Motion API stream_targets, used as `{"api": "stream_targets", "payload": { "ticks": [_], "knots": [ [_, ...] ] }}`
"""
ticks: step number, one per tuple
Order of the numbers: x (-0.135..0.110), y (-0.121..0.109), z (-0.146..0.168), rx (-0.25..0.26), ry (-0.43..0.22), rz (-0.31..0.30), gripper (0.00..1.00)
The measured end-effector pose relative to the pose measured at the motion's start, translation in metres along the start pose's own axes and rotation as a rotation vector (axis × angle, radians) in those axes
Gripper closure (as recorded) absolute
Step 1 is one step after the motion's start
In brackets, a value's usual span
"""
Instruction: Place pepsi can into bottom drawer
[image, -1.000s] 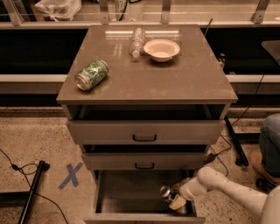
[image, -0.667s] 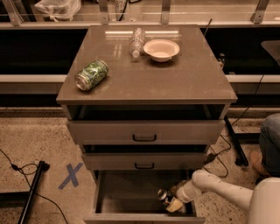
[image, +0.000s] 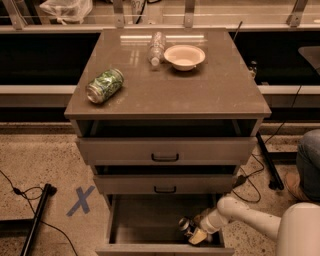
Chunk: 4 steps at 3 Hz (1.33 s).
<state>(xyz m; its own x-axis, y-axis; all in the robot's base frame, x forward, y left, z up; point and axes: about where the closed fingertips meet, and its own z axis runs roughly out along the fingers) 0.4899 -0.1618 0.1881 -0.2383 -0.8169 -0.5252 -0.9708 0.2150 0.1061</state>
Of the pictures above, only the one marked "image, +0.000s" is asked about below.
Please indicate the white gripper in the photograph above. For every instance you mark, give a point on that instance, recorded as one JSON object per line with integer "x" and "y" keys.
{"x": 207, "y": 222}

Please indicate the blue pepsi can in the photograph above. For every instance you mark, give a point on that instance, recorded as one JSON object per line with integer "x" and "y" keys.
{"x": 187, "y": 226}

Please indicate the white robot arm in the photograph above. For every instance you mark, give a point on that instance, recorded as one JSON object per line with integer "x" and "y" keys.
{"x": 296, "y": 232}

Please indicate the grey middle drawer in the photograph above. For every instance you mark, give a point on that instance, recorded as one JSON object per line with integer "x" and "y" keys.
{"x": 165, "y": 179}

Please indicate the grey open bottom drawer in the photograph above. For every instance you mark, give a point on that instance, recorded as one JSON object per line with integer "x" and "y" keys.
{"x": 148, "y": 225}

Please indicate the grey top drawer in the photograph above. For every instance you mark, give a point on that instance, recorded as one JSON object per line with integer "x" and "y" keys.
{"x": 166, "y": 141}

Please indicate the grey drawer cabinet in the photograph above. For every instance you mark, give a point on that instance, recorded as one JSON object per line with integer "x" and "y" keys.
{"x": 219, "y": 88}

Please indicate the green soda can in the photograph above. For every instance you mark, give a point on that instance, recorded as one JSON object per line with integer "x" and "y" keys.
{"x": 101, "y": 88}

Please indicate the black stand leg right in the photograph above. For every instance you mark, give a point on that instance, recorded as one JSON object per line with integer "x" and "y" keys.
{"x": 275, "y": 180}

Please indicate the black stand leg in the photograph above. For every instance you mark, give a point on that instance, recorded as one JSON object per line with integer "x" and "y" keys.
{"x": 48, "y": 191}
{"x": 275, "y": 180}

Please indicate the tan shoe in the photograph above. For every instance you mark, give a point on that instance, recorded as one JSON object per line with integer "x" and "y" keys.
{"x": 297, "y": 186}

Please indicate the blue tape cross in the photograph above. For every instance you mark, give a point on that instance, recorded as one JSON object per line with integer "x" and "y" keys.
{"x": 81, "y": 203}

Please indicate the blue jeans leg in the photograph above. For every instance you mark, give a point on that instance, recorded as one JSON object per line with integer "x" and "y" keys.
{"x": 308, "y": 164}

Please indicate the black stand leg left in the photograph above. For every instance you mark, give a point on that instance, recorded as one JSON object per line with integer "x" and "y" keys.
{"x": 48, "y": 191}

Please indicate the white bowl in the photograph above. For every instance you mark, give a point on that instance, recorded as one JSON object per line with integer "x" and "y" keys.
{"x": 184, "y": 57}

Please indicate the clear plastic water bottle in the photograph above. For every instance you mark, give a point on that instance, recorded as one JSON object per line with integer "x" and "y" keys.
{"x": 156, "y": 49}

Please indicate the white plastic bag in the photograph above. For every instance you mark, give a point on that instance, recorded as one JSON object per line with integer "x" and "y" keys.
{"x": 67, "y": 11}

